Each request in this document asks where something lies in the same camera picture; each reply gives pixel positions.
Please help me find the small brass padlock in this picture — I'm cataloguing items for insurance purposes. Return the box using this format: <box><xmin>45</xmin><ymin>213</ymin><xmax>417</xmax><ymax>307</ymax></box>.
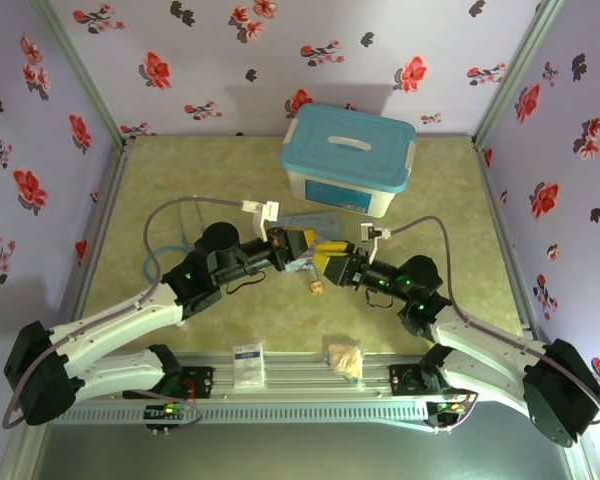
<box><xmin>306</xmin><ymin>264</ymin><xmax>325</xmax><ymax>295</ymax></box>

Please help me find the blue cartoon tin box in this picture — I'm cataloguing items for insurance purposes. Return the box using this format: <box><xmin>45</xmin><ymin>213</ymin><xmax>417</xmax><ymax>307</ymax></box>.
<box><xmin>278</xmin><ymin>211</ymin><xmax>345</xmax><ymax>275</ymax></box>

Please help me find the blue stethoscope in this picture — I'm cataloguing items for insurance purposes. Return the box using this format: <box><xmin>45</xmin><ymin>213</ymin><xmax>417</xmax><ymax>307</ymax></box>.
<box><xmin>141</xmin><ymin>198</ymin><xmax>205</xmax><ymax>282</ymax></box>

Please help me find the white box with blue lid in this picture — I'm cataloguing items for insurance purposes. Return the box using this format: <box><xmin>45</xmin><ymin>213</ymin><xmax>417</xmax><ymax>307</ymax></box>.
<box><xmin>278</xmin><ymin>102</ymin><xmax>418</xmax><ymax>221</ymax></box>

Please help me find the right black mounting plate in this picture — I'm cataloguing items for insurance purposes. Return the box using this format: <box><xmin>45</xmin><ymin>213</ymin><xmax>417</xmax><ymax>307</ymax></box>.
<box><xmin>388</xmin><ymin>363</ymin><xmax>431</xmax><ymax>397</ymax></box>

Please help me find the black mounting plate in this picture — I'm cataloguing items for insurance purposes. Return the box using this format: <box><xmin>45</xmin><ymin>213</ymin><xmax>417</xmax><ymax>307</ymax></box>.
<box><xmin>177</xmin><ymin>365</ymin><xmax>216</xmax><ymax>400</ymax></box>
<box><xmin>388</xmin><ymin>363</ymin><xmax>431</xmax><ymax>397</ymax></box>

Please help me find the clear bag with beige contents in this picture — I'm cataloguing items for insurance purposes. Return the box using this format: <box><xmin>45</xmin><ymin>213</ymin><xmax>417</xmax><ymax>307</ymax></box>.
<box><xmin>321</xmin><ymin>338</ymin><xmax>366</xmax><ymax>387</ymax></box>

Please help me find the small white packet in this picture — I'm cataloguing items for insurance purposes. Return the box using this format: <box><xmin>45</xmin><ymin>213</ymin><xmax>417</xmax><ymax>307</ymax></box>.
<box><xmin>230</xmin><ymin>341</ymin><xmax>267</xmax><ymax>389</ymax></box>

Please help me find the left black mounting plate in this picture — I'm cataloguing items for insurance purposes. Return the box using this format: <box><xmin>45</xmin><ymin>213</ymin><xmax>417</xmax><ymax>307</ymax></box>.
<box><xmin>177</xmin><ymin>365</ymin><xmax>216</xmax><ymax>400</ymax></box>

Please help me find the left green circuit board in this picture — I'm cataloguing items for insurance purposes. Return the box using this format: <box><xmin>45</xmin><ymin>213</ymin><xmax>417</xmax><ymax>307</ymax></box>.
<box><xmin>144</xmin><ymin>401</ymin><xmax>189</xmax><ymax>420</ymax></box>

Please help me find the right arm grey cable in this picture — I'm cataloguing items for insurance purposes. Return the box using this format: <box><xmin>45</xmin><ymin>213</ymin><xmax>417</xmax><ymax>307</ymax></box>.
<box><xmin>390</xmin><ymin>215</ymin><xmax>600</xmax><ymax>434</ymax></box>

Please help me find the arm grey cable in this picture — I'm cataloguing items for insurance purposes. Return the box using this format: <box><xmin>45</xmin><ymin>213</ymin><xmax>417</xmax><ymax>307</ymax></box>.
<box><xmin>390</xmin><ymin>215</ymin><xmax>600</xmax><ymax>434</ymax></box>
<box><xmin>1</xmin><ymin>196</ymin><xmax>246</xmax><ymax>431</ymax></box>

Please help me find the left arm grey cable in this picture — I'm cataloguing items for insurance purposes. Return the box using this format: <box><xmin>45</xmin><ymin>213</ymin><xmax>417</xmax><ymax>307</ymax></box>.
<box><xmin>1</xmin><ymin>196</ymin><xmax>246</xmax><ymax>431</ymax></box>

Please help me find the aluminium table side rail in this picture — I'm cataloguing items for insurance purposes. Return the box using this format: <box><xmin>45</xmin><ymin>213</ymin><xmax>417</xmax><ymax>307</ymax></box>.
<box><xmin>472</xmin><ymin>134</ymin><xmax>540</xmax><ymax>342</ymax></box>
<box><xmin>59</xmin><ymin>137</ymin><xmax>137</xmax><ymax>331</ymax></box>

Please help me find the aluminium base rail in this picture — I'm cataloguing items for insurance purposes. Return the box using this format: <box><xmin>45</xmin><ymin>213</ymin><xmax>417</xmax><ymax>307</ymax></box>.
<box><xmin>169</xmin><ymin>351</ymin><xmax>434</xmax><ymax>402</ymax></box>

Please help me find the grey slotted cable duct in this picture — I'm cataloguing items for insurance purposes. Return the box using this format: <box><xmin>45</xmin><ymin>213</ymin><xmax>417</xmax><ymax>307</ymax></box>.
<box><xmin>64</xmin><ymin>402</ymin><xmax>431</xmax><ymax>427</ymax></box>

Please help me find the aluminium frame post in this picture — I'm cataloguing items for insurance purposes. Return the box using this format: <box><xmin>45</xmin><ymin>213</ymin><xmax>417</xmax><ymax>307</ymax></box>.
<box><xmin>471</xmin><ymin>0</ymin><xmax>566</xmax><ymax>146</ymax></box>
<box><xmin>38</xmin><ymin>0</ymin><xmax>132</xmax><ymax>149</ymax></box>

